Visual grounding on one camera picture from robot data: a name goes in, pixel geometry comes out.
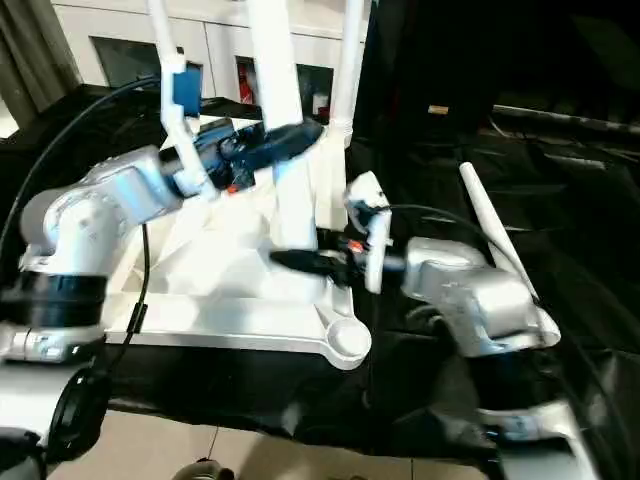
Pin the white plastic table leg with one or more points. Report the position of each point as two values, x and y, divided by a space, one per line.
495 225
350 75
162 30
280 75

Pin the white plastic table top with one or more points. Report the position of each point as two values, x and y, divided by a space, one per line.
225 300

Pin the red white bottle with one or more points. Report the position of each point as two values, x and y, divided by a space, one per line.
244 82

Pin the white glass door cabinet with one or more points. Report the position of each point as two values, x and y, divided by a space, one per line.
215 35

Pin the small yellow label tag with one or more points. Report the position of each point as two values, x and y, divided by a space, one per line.
437 109

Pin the black work mat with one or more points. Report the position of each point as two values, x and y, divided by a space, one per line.
550 200

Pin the grey curtain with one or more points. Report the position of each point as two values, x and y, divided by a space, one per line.
35 60

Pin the dark shoe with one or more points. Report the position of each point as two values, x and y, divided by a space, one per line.
202 471

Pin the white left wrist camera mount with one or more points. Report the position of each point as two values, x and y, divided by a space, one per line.
180 130

